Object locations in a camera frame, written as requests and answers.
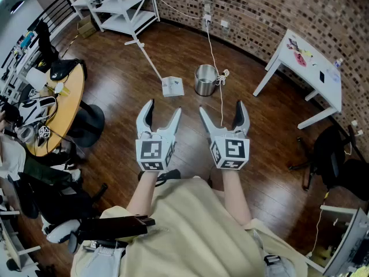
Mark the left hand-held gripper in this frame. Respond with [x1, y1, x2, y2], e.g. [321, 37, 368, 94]
[135, 99, 182, 172]

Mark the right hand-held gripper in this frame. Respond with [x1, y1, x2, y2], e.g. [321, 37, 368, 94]
[198, 100, 250, 170]

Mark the white long-handled dustpan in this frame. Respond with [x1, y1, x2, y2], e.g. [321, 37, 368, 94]
[124, 39, 185, 98]

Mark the metal bucket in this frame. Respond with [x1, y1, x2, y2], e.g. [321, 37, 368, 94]
[194, 64, 220, 97]

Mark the person's right forearm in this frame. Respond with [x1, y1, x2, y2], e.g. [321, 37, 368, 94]
[221, 168, 253, 227]

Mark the person's left forearm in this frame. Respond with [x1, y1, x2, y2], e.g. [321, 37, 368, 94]
[126, 170, 162, 218]

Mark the round wooden table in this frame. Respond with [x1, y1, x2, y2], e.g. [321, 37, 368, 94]
[25, 62, 106, 158]

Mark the pink packet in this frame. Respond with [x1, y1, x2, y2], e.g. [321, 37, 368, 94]
[293, 52, 308, 68]

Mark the white rectangular table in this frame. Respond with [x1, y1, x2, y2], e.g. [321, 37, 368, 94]
[253, 29, 343, 130]

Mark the yellow paper cup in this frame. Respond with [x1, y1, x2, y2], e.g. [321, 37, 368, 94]
[54, 81, 71, 97]

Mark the white shelf unit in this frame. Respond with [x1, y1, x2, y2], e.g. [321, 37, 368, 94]
[59, 0, 161, 39]

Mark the black bag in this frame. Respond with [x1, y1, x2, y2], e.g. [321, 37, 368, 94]
[49, 58, 87, 82]

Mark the person's beige shirt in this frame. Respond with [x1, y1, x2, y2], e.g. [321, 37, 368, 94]
[70, 176, 309, 277]

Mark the black office chair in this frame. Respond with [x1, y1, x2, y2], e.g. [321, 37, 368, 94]
[289, 125, 369, 201]
[7, 171, 109, 255]

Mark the black chest pack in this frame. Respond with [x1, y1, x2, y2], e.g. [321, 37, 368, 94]
[77, 215, 156, 244]

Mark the cardboard box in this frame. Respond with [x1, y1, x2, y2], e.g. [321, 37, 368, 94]
[77, 14, 97, 39]

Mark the spare white gripper device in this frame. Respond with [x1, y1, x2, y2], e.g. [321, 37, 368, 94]
[17, 95, 58, 144]

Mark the white lamp shade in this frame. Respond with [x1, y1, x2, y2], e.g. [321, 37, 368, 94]
[25, 67, 47, 92]

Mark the black jacket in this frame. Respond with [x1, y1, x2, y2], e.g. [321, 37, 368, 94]
[34, 18, 60, 66]

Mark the black metal railing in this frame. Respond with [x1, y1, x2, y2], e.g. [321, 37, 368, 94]
[37, 0, 78, 37]

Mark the grey chest harness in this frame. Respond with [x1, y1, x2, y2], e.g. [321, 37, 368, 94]
[82, 245, 292, 277]

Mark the white cabinet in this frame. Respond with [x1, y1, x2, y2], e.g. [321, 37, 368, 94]
[305, 205, 369, 277]

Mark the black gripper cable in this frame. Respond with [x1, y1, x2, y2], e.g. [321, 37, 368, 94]
[155, 169, 182, 188]

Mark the white power cable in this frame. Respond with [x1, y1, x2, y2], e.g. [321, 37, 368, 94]
[205, 17, 231, 127]

